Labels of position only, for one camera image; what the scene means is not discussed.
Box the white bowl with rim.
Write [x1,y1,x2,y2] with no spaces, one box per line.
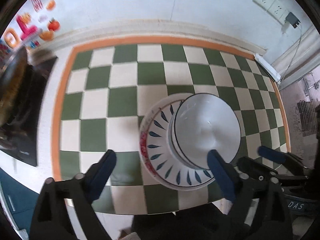
[167,93,241,170]

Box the blue leaf pattern plate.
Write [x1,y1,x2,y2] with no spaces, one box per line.
[146,99,217,187]

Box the red floral plate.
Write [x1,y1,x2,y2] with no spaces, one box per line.
[138,93,217,191]

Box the blue cabinet front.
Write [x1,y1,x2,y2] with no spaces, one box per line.
[0,169,39,235]

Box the white box at mat corner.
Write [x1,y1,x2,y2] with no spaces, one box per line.
[254,53,281,83]

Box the green checkered table mat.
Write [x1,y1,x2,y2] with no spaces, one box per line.
[52,36,291,215]

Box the black induction cooktop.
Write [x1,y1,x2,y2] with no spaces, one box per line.
[1,47,57,167]

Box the black plug with cable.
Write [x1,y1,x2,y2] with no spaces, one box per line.
[278,12,302,91]

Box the white wall power socket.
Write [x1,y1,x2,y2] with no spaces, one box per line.
[252,0,289,25]

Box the colourful fruit wall sticker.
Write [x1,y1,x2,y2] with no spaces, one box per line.
[1,0,61,52]

